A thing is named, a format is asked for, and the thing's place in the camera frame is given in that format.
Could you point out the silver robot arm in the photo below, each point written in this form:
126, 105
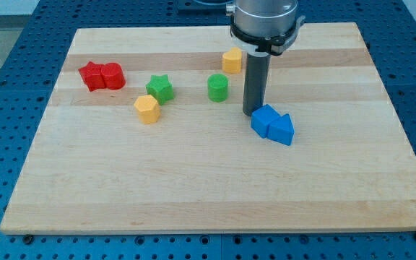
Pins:
264, 27

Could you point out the green star block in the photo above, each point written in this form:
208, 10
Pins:
160, 88

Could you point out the red star block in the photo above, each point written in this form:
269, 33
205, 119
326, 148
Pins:
91, 75

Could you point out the green cylinder block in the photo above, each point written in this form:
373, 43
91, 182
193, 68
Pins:
217, 87

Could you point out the blue cube block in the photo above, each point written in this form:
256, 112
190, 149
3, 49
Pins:
262, 118

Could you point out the wooden board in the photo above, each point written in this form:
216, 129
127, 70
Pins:
94, 168

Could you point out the yellow hexagon block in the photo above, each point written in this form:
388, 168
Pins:
147, 108

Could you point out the blue triangle block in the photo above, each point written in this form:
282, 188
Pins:
282, 130

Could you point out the yellow heart block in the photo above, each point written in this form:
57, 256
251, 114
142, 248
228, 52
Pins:
232, 61

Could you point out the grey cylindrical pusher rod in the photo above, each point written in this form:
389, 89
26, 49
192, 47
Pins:
257, 69

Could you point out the red cylinder block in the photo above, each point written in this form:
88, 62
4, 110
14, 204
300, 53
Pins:
113, 76

